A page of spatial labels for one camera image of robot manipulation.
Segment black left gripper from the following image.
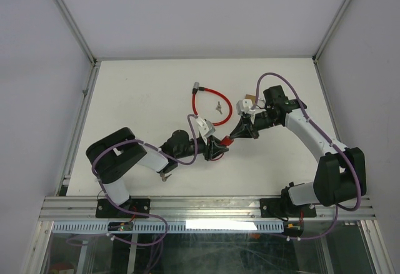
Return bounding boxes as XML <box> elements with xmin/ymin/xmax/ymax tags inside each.
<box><xmin>176</xmin><ymin>135</ymin><xmax>229</xmax><ymax>161</ymax></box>

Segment small red padlock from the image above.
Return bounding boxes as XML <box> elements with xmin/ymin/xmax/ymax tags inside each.
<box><xmin>220</xmin><ymin>136</ymin><xmax>234</xmax><ymax>147</ymax></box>

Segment large brass padlock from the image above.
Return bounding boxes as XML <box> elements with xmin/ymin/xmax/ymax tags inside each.
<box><xmin>245</xmin><ymin>94</ymin><xmax>256</xmax><ymax>101</ymax></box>

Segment cable lock keys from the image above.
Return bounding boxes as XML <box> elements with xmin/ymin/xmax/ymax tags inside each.
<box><xmin>216</xmin><ymin>101</ymin><xmax>223</xmax><ymax>114</ymax></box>

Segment red cable lock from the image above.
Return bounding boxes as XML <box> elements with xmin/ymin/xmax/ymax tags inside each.
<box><xmin>191</xmin><ymin>82</ymin><xmax>233</xmax><ymax>126</ymax></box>

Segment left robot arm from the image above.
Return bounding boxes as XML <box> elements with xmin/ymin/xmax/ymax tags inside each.
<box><xmin>86</xmin><ymin>127</ymin><xmax>233</xmax><ymax>217</ymax></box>

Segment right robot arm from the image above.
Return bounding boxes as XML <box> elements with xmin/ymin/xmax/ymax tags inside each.
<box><xmin>229</xmin><ymin>86</ymin><xmax>367</xmax><ymax>216</ymax></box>

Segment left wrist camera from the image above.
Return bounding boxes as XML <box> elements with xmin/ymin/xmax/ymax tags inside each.
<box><xmin>195</xmin><ymin>116</ymin><xmax>216</xmax><ymax>143</ymax></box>

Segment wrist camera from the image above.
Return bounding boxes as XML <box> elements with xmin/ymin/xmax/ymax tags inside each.
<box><xmin>195</xmin><ymin>116</ymin><xmax>216</xmax><ymax>143</ymax></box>
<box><xmin>236</xmin><ymin>99</ymin><xmax>256</xmax><ymax>116</ymax></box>

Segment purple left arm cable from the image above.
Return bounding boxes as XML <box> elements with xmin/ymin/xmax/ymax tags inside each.
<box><xmin>92</xmin><ymin>114</ymin><xmax>199</xmax><ymax>190</ymax></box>

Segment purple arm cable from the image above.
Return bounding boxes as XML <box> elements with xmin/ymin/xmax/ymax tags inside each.
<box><xmin>251</xmin><ymin>73</ymin><xmax>363</xmax><ymax>242</ymax></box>
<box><xmin>92</xmin><ymin>114</ymin><xmax>199</xmax><ymax>190</ymax></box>

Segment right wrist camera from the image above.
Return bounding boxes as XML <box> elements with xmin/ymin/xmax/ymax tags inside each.
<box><xmin>236</xmin><ymin>99</ymin><xmax>256</xmax><ymax>116</ymax></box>

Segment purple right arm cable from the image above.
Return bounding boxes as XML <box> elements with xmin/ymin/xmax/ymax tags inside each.
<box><xmin>251</xmin><ymin>73</ymin><xmax>363</xmax><ymax>242</ymax></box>

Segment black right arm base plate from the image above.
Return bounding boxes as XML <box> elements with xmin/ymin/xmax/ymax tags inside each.
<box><xmin>259</xmin><ymin>198</ymin><xmax>317</xmax><ymax>220</ymax></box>

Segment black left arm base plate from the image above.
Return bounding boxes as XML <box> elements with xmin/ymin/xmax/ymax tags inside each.
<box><xmin>95</xmin><ymin>198</ymin><xmax>151</xmax><ymax>219</ymax></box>

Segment white slotted cable duct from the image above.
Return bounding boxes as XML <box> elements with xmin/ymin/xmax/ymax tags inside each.
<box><xmin>52</xmin><ymin>220</ymin><xmax>284</xmax><ymax>234</ymax></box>

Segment aluminium mounting rail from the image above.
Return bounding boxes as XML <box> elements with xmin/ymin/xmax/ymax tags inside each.
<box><xmin>39</xmin><ymin>195</ymin><xmax>376</xmax><ymax>222</ymax></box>

